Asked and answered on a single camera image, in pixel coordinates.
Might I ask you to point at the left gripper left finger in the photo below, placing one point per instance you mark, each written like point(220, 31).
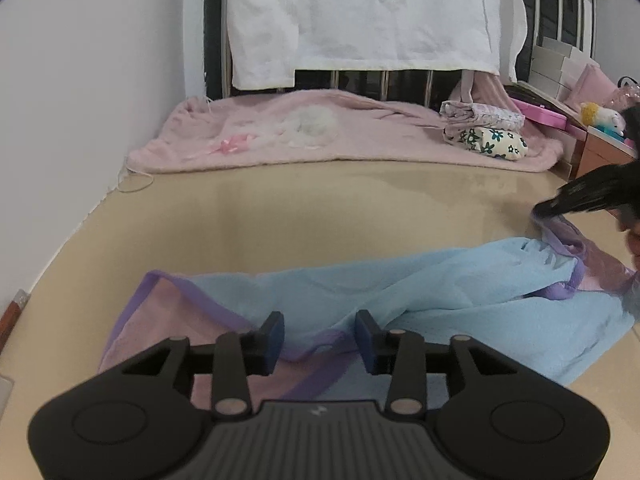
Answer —
point(239, 356)

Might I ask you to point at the folded pink patterned cloth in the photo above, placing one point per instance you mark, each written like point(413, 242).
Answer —
point(461, 114)

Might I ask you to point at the yellow white plush toy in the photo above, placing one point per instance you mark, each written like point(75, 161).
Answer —
point(604, 119)

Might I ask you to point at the pink plastic case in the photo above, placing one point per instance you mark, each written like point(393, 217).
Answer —
point(543, 116)

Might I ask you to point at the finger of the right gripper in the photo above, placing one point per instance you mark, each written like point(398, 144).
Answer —
point(598, 189)

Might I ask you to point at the pink fluffy blanket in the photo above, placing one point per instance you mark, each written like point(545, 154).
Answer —
point(316, 126)

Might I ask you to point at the metal bed rail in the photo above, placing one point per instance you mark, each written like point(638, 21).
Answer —
point(571, 21)

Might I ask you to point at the folded floral cream cloth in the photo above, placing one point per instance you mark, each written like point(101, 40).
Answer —
point(490, 142)

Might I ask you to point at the pink blue purple garment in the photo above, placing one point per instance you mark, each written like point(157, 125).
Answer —
point(554, 303)

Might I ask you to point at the white towel on rail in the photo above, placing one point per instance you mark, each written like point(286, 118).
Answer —
point(271, 40)

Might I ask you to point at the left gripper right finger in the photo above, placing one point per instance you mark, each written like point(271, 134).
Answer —
point(396, 353)

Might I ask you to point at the stacked white boxes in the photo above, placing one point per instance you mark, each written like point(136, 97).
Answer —
point(556, 67)

